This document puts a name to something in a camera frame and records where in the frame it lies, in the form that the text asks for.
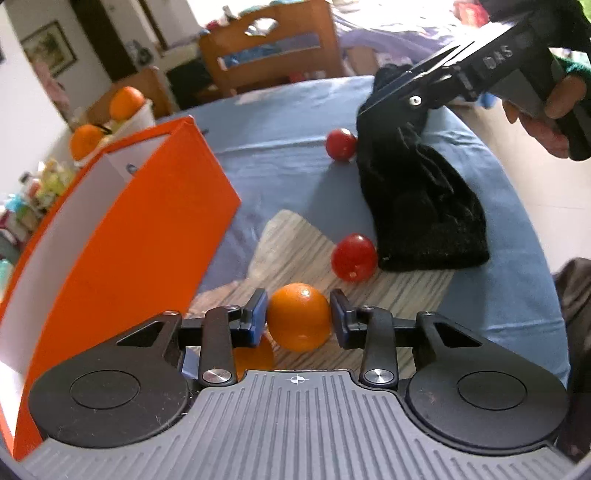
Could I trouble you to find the right orange in bowl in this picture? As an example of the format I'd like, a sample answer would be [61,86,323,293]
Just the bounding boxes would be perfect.
[109,86,145,122]

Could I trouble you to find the wooden chair far right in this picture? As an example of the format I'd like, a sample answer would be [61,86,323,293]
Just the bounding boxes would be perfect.
[85,66,175,124]

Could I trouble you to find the wooden chair near right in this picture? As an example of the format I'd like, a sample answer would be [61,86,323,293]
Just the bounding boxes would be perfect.
[198,1,346,97]

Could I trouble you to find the small framed painting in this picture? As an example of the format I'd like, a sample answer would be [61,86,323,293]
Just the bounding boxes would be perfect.
[21,20,77,77]

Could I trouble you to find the white fruit bowl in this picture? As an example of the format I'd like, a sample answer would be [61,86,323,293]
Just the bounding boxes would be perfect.
[74,99,156,168]

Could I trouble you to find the black velvet bag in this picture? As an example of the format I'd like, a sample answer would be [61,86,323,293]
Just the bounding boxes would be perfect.
[355,64,491,273]

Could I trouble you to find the pink hanging cloth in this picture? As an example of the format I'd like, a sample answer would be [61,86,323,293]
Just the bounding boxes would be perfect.
[32,60,70,120]

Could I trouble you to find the orange cardboard box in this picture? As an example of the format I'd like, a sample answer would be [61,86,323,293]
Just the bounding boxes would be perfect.
[1,117,240,459]

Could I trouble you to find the wooden chair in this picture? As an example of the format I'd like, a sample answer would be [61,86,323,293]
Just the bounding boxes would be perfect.
[198,1,346,97]
[85,66,175,124]

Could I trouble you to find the left orange in bowl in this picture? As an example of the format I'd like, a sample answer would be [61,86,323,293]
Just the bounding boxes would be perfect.
[69,124,106,161]

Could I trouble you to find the orange in bowl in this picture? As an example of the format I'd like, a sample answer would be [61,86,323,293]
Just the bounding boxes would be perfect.
[69,124,106,161]
[109,86,145,122]

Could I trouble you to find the small orange mandarin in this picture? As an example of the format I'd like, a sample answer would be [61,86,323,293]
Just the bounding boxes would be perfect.
[232,335,274,380]
[266,283,332,353]

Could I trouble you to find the person's right hand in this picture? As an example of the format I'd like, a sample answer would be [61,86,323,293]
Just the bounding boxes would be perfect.
[503,75,587,159]

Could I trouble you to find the red tomato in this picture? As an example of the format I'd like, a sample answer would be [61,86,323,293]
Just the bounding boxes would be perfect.
[325,128,358,162]
[331,234,378,283]

